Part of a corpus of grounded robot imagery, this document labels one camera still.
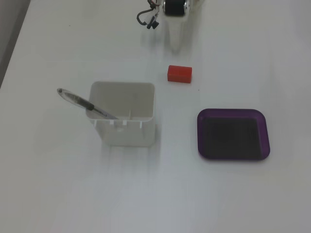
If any white moving gripper jaw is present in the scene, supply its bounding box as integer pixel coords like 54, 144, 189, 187
166, 17, 187, 53

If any red rectangular cube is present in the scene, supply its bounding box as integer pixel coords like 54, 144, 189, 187
167, 65, 193, 83

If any purple square tray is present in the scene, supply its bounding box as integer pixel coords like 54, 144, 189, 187
196, 108, 271, 161

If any clear black ballpoint pen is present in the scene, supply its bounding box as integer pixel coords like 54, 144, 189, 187
56, 87, 119, 120

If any white plastic open box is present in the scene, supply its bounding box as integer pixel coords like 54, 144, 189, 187
85, 81, 156, 147

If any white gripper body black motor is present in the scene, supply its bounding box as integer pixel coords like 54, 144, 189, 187
162, 0, 194, 19

